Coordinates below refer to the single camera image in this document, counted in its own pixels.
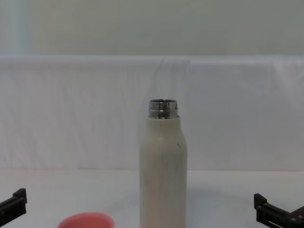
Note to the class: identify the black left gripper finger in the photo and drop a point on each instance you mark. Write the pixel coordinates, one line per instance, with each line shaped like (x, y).
(16, 204)

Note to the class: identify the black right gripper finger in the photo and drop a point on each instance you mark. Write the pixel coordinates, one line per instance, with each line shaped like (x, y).
(273, 215)
(298, 218)

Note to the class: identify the cream vacuum bottle steel neck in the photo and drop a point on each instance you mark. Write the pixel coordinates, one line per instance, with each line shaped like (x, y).
(163, 171)

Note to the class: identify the white table cloth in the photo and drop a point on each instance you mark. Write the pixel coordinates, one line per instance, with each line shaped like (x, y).
(71, 190)

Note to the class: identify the pink cup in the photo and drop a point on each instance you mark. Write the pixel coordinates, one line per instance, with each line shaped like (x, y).
(85, 221)

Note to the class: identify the white curtain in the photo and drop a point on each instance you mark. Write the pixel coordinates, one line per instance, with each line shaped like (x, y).
(71, 114)

